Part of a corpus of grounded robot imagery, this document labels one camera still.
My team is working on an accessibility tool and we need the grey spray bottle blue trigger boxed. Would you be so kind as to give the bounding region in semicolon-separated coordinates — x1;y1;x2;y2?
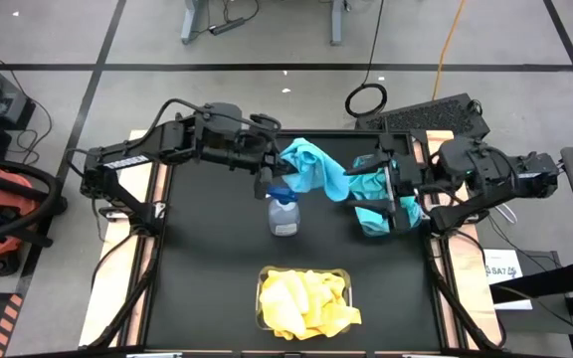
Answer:
265;184;301;238

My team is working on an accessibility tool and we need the white cable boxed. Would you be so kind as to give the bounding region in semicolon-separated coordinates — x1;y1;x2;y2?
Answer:
492;197;519;226

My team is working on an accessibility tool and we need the black metal beam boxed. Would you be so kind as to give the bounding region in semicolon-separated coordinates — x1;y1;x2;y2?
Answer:
488;259;573;305

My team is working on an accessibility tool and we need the white paper sign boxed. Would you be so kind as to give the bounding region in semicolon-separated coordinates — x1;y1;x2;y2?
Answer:
482;248;534;311

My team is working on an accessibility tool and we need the clear plastic basket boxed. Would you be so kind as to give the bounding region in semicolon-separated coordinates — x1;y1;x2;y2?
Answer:
255;266;353;333
351;151;425;235

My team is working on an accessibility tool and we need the black power strip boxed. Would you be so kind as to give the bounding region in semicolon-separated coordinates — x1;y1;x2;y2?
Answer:
208;17;246;37

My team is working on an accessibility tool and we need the red vacuum cleaner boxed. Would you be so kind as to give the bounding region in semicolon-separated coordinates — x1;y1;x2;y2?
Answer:
0;156;52;277

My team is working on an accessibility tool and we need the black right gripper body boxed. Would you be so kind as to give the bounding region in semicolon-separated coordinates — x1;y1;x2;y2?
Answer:
385;148;430;233

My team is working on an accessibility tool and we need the wooden side board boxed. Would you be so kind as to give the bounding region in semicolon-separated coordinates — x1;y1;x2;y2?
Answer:
413;129;504;349
78;129;168;348

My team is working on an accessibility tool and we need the black coiled cable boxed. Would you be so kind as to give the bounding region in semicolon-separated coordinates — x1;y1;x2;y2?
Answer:
343;0;389;119

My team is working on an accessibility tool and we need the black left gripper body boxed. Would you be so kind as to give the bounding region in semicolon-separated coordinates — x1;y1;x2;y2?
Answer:
255;148;282;201

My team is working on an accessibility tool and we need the grey desk leg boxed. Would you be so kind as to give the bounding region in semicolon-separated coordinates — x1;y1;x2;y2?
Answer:
180;0;204;46
329;0;346;47

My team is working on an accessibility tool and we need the blue microfiber towel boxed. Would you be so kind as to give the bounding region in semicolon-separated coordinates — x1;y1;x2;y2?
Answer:
279;137;351;203
398;194;424;231

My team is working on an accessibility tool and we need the thick yellow cable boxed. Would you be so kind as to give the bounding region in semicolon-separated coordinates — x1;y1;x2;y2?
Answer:
431;0;468;101

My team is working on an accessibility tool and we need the teal microfiber towel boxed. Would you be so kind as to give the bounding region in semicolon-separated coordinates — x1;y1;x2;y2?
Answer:
354;206;392;238
348;168;392;205

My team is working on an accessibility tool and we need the black aluminium table frame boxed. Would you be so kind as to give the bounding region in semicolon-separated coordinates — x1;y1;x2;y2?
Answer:
85;127;509;358

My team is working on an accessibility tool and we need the black vacuum hose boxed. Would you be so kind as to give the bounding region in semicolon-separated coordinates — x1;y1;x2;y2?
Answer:
0;158;64;246

